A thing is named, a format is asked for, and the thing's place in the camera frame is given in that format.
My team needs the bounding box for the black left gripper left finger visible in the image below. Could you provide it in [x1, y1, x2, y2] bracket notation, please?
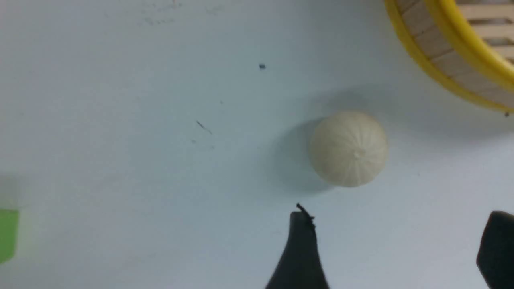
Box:
[266, 203, 329, 289]

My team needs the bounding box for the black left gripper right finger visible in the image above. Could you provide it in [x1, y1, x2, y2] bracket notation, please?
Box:
[477, 211, 514, 289]

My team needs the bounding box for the cream bun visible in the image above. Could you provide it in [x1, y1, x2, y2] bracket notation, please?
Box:
[308, 111, 389, 188]

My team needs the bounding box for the yellow-rimmed bamboo steamer tray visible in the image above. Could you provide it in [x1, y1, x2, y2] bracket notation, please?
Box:
[384, 0, 514, 114]

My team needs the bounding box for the green foam block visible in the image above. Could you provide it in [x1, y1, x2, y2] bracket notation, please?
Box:
[0, 209, 20, 264]

